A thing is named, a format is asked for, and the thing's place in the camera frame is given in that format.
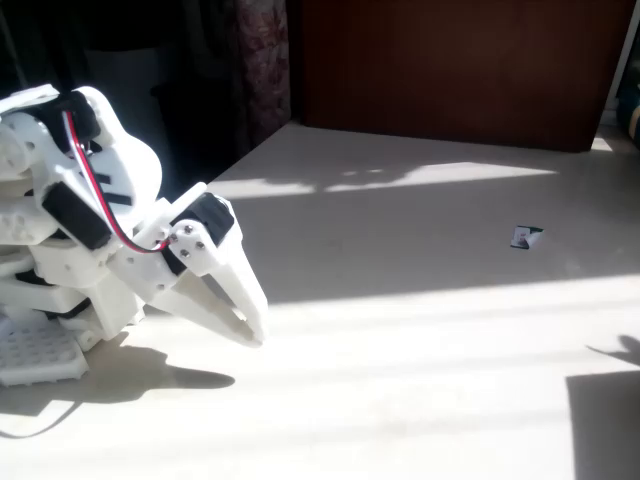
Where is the white door frame post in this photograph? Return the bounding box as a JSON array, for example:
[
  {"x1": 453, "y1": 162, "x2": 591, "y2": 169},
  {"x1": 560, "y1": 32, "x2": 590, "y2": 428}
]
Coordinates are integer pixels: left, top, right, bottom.
[{"x1": 602, "y1": 0, "x2": 640, "y2": 121}]

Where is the white perforated base plate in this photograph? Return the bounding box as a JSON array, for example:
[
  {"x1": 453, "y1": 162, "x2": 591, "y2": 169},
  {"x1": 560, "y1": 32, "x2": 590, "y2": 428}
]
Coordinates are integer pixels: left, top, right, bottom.
[{"x1": 0, "y1": 310, "x2": 91, "y2": 389}]

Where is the floral patterned curtain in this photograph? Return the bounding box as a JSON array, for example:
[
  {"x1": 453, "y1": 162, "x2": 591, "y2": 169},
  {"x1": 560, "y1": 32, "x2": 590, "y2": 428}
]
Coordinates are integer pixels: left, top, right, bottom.
[{"x1": 232, "y1": 0, "x2": 294, "y2": 149}]

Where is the dark brown wooden cabinet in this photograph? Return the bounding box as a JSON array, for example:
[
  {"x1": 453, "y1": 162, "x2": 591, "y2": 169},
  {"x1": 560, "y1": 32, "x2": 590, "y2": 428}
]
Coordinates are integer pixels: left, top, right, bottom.
[{"x1": 298, "y1": 0, "x2": 637, "y2": 154}]

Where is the red white black servo cable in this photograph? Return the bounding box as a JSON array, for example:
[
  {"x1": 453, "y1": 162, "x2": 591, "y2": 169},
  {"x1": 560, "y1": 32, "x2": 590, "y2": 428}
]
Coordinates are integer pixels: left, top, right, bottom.
[{"x1": 62, "y1": 109, "x2": 175, "y2": 254}]

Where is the green bordered paper label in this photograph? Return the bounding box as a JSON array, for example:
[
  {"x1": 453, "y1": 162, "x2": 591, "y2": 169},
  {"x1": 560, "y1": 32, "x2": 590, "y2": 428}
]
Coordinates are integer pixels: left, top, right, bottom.
[{"x1": 509, "y1": 225, "x2": 545, "y2": 251}]

